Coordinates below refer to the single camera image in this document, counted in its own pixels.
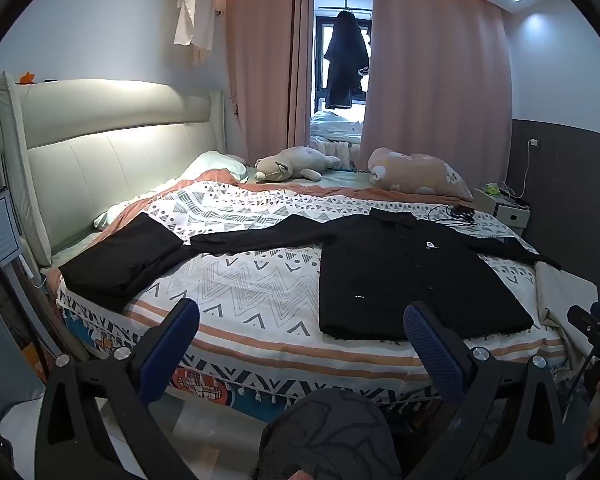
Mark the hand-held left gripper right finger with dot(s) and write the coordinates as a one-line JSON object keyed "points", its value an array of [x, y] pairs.
{"points": [[430, 345]]}

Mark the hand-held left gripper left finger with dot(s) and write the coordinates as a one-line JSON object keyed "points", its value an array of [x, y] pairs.
{"points": [[172, 345]]}

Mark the black long-sleeve shirt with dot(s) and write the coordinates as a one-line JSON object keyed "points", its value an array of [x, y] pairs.
{"points": [[405, 285]]}

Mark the folded black clothes pile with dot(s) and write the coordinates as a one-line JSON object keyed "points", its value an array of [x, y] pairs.
{"points": [[120, 260]]}

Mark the white geometric patterned blanket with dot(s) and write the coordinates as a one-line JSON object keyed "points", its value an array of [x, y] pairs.
{"points": [[260, 280]]}

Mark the person's grey patterned trouser leg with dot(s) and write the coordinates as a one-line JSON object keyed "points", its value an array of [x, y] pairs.
{"points": [[325, 435]]}

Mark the orange cardboard box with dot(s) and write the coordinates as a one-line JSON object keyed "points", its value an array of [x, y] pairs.
{"points": [[34, 362]]}

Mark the white bedside table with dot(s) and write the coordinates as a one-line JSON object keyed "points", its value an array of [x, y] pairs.
{"points": [[510, 215]]}

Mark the small green item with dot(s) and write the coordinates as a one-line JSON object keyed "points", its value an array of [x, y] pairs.
{"points": [[490, 189]]}

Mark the peach plush pillow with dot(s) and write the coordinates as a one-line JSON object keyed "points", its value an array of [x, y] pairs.
{"points": [[420, 170]]}

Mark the cream padded headboard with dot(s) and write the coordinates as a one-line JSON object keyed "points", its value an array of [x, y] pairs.
{"points": [[120, 150]]}

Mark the pale blue bedside cabinet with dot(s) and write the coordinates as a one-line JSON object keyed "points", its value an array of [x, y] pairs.
{"points": [[0, 230]]}

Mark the grey plush animal toy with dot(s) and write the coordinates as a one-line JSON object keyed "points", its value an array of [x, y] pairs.
{"points": [[290, 162]]}

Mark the light blue bedding pile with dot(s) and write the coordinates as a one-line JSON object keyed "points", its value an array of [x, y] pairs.
{"points": [[335, 127]]}

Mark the hanging dark garment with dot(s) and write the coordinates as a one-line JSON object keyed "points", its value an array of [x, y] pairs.
{"points": [[345, 60]]}

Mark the small orange toy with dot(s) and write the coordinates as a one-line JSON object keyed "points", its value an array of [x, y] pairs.
{"points": [[26, 77]]}

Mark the black framed window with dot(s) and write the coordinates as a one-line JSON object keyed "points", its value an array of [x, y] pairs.
{"points": [[320, 50]]}

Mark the white hanging cloth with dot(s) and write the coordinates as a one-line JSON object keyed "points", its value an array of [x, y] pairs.
{"points": [[195, 10]]}

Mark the white wall socket charger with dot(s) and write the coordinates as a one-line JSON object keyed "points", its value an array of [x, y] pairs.
{"points": [[534, 143]]}

